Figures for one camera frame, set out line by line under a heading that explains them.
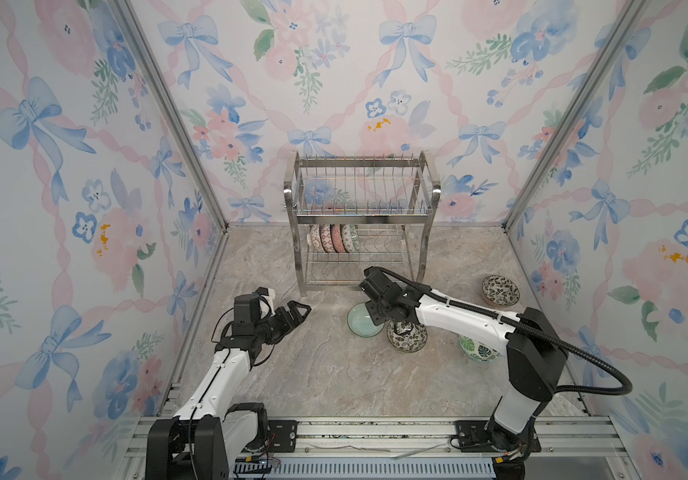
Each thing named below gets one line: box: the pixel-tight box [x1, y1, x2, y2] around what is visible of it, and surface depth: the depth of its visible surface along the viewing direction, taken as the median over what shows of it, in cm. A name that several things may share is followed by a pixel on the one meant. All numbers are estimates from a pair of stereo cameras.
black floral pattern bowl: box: [330, 224, 346, 253], surface depth 103 cm
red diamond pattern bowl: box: [319, 224, 337, 253], surface depth 103 cm
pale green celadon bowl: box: [347, 302, 385, 338], surface depth 92 cm
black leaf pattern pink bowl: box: [482, 275, 521, 307], surface depth 100 cm
